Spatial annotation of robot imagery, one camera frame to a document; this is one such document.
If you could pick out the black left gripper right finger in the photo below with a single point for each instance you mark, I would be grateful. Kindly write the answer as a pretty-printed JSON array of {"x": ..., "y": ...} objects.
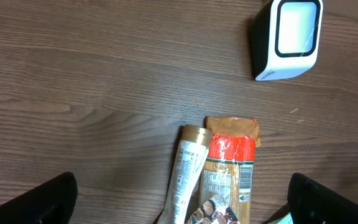
[{"x": 310, "y": 202}]

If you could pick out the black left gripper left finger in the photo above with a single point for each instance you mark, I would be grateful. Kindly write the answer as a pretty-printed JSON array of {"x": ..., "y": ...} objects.
[{"x": 49, "y": 203}]

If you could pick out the mint green wipes packet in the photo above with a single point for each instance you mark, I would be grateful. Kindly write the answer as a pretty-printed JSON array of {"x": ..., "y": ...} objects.
[{"x": 287, "y": 219}]

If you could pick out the white gold-capped tube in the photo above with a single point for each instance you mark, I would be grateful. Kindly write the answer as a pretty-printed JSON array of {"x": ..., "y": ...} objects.
[{"x": 192, "y": 151}]

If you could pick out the beige brown snack pouch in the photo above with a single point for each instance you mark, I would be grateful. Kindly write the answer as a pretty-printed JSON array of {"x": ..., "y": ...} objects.
[{"x": 214, "y": 211}]

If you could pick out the white barcode scanner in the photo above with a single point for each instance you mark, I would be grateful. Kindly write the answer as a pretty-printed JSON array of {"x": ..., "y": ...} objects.
[{"x": 285, "y": 38}]

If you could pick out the orange spaghetti pasta packet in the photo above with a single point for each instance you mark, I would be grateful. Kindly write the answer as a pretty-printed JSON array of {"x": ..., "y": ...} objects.
[{"x": 229, "y": 167}]

